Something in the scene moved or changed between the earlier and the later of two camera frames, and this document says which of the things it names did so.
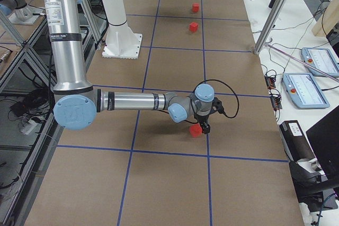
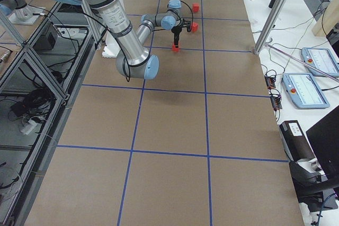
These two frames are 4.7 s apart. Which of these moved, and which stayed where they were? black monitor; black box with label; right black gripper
Moved: right black gripper
Stayed: black monitor; black box with label
